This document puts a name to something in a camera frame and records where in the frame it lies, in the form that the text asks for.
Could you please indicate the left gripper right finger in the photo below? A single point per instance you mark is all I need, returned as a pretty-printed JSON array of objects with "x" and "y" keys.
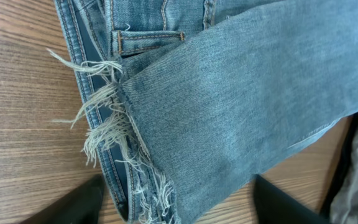
[{"x": 273, "y": 206}]

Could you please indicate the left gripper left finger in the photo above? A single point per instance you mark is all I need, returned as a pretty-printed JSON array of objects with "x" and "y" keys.
[{"x": 81, "y": 206}]

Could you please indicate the blue denim jeans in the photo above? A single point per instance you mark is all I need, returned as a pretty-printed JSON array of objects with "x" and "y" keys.
[{"x": 186, "y": 99}]

